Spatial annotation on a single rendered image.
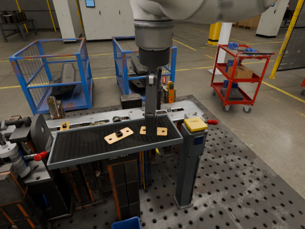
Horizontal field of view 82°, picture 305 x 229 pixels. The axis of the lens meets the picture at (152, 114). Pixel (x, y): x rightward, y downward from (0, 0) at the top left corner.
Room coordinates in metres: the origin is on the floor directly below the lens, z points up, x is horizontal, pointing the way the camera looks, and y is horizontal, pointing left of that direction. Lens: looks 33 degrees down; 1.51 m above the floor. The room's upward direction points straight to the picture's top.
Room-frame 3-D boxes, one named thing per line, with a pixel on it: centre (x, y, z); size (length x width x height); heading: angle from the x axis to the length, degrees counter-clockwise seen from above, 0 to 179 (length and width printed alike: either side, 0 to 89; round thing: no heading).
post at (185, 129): (0.48, -0.15, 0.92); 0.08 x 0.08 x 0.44; 16
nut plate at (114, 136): (0.42, 0.10, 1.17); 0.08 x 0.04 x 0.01; 129
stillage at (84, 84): (2.77, 1.47, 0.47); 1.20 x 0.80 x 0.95; 15
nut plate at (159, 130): (0.44, 0.00, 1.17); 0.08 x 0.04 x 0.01; 84
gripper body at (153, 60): (0.44, 0.00, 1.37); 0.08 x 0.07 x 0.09; 174
